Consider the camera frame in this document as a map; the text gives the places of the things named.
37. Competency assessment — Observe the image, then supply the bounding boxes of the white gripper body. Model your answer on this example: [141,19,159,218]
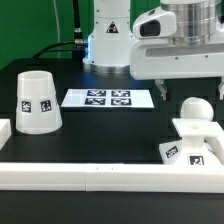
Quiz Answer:
[130,34,224,80]

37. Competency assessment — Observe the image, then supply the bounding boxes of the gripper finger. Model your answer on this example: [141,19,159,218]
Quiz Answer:
[155,79,167,100]
[218,77,224,100]

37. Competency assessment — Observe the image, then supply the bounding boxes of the white lamp bulb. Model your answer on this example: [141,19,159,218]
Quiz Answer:
[180,97,214,121]

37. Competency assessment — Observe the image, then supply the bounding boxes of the white lamp base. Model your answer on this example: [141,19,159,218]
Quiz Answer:
[159,118,222,167]

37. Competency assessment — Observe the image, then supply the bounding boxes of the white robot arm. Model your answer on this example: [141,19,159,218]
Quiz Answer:
[83,0,224,98]

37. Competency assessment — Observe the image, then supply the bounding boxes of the white lamp shade cone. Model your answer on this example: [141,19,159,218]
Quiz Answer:
[16,71,62,134]

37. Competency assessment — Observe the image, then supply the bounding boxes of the white marker sheet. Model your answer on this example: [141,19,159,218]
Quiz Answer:
[62,89,154,109]

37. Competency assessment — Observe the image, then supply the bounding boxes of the white left fence block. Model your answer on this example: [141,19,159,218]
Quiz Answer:
[0,119,11,150]

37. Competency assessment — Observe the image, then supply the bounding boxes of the white front fence bar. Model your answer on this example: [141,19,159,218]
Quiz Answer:
[0,162,224,193]

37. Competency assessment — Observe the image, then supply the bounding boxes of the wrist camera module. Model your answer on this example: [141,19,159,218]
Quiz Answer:
[133,7,177,39]

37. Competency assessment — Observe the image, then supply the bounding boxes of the black cable bundle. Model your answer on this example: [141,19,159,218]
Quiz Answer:
[31,0,88,61]

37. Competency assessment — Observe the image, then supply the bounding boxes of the white thin cable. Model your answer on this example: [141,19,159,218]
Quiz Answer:
[52,0,63,60]

